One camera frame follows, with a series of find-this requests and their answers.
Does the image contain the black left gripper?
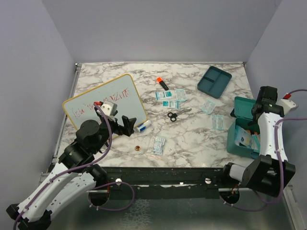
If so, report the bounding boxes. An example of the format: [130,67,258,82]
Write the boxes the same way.
[93,110,137,153]

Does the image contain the white blue tube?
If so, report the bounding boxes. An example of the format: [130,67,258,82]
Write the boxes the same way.
[135,120,152,132]

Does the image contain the clear bag of plasters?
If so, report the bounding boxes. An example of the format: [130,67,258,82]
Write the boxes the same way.
[147,136,166,156]

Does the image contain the large blue bandage packet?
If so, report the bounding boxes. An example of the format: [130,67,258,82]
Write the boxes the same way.
[234,126,260,150]

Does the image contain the teal wipe packet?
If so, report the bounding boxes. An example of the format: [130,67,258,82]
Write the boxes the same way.
[162,100,180,109]
[155,91,176,101]

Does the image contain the white dressing packet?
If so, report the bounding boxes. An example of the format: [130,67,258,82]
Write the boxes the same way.
[174,89,188,102]

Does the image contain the amber medicine bottle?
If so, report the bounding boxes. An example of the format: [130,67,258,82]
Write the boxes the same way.
[246,130,258,135]

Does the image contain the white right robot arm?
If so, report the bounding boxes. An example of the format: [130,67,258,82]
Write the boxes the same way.
[220,86,295,198]

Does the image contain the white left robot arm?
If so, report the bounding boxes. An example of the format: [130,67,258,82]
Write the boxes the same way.
[6,109,136,230]

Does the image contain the teal medicine box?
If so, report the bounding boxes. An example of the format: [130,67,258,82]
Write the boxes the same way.
[226,96,260,159]

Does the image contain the yellow framed whiteboard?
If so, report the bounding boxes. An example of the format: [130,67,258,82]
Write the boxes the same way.
[62,74,148,130]

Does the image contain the blue divided tray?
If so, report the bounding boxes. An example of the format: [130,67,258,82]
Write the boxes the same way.
[197,66,232,99]

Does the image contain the small clear teal packet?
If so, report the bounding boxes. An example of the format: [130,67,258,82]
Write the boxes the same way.
[201,100,216,115]

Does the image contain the orange black highlighter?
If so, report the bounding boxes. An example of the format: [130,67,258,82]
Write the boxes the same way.
[157,77,169,91]

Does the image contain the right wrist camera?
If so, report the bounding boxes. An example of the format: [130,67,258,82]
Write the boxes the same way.
[276,93,298,115]

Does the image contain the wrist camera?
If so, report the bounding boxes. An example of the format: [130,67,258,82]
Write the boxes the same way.
[276,93,298,115]
[94,101,118,119]

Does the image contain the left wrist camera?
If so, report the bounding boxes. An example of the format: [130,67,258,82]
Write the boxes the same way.
[94,101,118,119]

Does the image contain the black handled scissors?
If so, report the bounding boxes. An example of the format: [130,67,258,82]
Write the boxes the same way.
[167,109,191,122]

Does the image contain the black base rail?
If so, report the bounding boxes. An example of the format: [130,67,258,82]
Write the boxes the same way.
[47,166,243,199]

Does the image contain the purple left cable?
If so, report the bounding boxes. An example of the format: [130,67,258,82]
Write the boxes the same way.
[12,102,113,230]

